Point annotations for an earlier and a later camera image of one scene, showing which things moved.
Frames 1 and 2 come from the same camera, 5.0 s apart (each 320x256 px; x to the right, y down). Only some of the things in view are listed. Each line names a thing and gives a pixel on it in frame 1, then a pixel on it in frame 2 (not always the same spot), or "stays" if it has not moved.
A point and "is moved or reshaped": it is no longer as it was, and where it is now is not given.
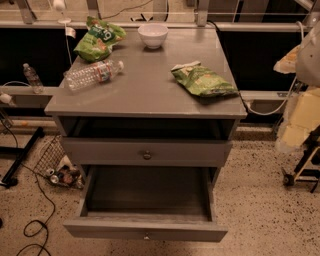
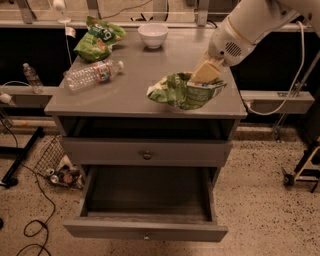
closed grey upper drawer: (146, 151) stays
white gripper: (309, 63) to (224, 44)
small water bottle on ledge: (33, 79) stays
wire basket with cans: (56, 165) stays
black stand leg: (8, 180) stays
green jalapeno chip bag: (203, 80) is moved or reshaped
